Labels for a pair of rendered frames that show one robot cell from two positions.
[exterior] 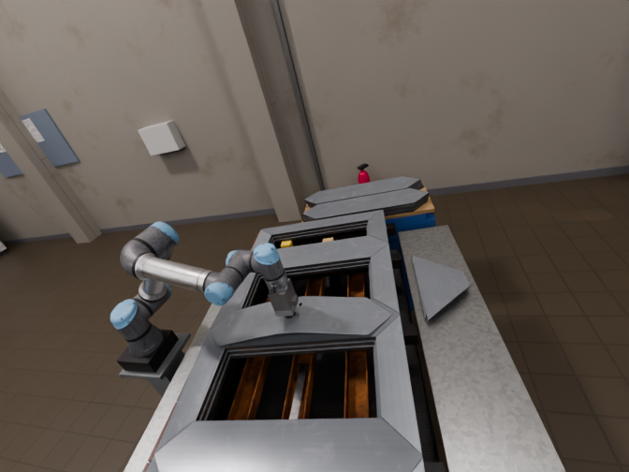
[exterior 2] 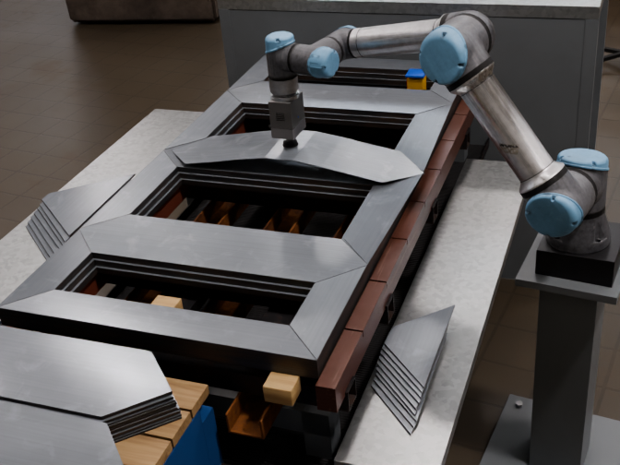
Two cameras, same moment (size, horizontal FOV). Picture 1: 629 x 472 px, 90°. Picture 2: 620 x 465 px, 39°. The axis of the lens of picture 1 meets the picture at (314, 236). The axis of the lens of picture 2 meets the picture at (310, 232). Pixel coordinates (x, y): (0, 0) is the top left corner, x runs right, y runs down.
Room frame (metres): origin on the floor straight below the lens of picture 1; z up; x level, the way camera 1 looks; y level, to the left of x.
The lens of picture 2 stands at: (3.01, 0.49, 1.94)
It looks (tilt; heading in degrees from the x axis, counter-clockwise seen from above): 31 degrees down; 188
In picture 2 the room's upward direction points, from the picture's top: 6 degrees counter-clockwise
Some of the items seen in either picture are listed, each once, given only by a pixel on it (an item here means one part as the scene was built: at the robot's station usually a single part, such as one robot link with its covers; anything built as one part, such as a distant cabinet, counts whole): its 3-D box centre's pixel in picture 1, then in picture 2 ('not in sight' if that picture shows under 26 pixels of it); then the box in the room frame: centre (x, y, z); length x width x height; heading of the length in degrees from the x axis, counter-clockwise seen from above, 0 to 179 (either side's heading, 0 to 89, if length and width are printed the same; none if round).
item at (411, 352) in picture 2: not in sight; (407, 361); (1.53, 0.47, 0.70); 0.39 x 0.12 x 0.04; 165
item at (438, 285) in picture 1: (441, 280); (66, 213); (0.97, -0.46, 0.77); 0.45 x 0.20 x 0.04; 165
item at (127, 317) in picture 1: (130, 317); (580, 178); (1.13, 0.88, 0.92); 0.13 x 0.12 x 0.14; 151
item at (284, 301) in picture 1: (285, 296); (283, 112); (0.87, 0.16, 1.01); 0.10 x 0.09 x 0.16; 72
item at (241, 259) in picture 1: (241, 264); (317, 58); (0.91, 0.26, 1.16); 0.11 x 0.11 x 0.08; 61
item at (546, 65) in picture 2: not in sight; (400, 148); (0.09, 0.45, 0.50); 1.30 x 0.04 x 1.01; 75
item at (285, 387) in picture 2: not in sight; (281, 387); (1.72, 0.23, 0.79); 0.06 x 0.05 x 0.04; 75
